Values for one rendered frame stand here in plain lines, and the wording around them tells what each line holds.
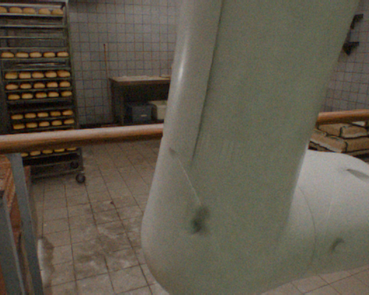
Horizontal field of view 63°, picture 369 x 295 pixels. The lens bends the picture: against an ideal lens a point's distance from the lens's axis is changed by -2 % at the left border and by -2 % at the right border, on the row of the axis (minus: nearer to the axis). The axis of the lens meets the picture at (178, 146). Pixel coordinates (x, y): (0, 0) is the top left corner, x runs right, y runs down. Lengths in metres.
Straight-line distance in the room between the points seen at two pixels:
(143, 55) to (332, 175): 5.49
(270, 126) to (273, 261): 0.10
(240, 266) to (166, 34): 5.69
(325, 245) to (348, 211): 0.03
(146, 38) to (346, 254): 5.54
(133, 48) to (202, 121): 5.50
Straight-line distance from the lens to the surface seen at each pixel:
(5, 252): 1.04
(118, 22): 5.62
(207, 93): 0.15
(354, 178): 0.29
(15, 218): 1.65
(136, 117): 5.06
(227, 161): 0.16
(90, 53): 5.52
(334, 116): 0.83
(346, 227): 0.27
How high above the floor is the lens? 1.32
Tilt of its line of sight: 17 degrees down
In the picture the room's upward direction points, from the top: straight up
